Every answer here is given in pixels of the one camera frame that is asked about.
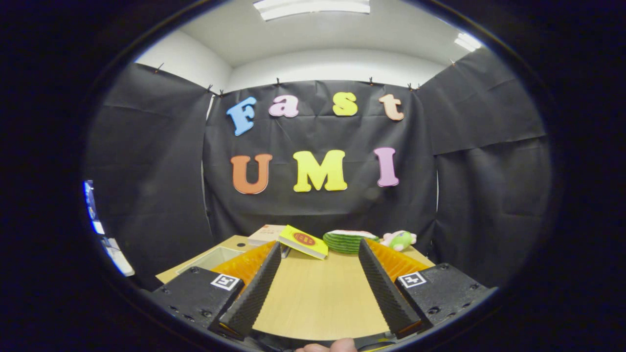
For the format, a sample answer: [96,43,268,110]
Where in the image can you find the pink and green plush toy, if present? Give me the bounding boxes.
[380,230,417,252]

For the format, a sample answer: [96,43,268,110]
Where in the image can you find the blue printed box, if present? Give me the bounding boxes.
[83,180,106,236]

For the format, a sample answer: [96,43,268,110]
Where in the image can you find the watermelon slice plush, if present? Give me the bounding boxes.
[323,230,380,254]

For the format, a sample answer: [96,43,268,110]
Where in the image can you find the small ceiling light panel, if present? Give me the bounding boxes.
[454,32,483,52]

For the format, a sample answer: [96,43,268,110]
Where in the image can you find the long ceiling light panel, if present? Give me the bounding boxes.
[253,0,371,21]

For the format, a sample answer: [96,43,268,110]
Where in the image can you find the beige book with orange print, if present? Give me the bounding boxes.
[247,224,287,246]

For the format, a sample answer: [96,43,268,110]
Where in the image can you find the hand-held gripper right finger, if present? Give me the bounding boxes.
[358,238,499,340]

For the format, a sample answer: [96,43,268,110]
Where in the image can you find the pale green fabric storage box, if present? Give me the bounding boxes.
[175,245,245,275]

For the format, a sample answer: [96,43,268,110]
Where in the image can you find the black backdrop cloth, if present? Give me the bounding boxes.
[83,47,553,289]

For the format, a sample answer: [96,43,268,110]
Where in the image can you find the yellow book with red circle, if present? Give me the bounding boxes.
[278,224,329,260]

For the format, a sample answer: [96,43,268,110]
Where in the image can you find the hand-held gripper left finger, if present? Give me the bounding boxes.
[148,241,282,340]

